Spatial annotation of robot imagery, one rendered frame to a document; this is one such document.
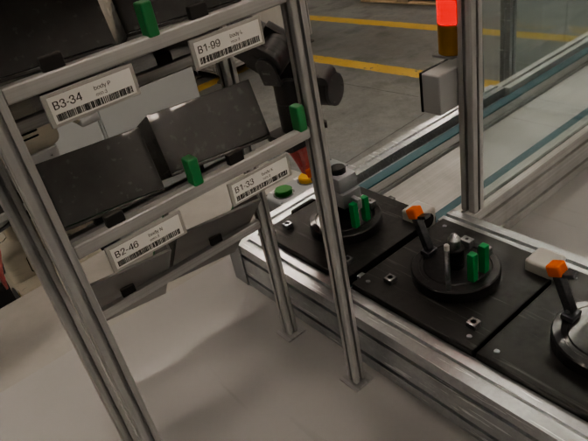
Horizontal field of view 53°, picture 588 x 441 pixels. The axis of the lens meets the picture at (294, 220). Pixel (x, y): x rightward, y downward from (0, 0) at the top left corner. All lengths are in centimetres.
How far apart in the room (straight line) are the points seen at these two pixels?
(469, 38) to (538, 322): 45
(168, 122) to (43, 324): 75
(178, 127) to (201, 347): 53
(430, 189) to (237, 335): 53
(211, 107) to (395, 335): 44
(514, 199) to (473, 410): 53
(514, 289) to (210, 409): 52
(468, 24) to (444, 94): 12
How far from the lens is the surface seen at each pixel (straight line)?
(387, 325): 93
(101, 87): 57
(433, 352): 89
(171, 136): 70
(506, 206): 125
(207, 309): 120
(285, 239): 114
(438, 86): 103
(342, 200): 108
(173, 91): 440
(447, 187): 134
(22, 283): 163
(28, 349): 131
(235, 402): 101
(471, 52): 103
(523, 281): 99
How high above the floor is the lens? 160
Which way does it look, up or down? 32 degrees down
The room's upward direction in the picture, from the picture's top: 12 degrees counter-clockwise
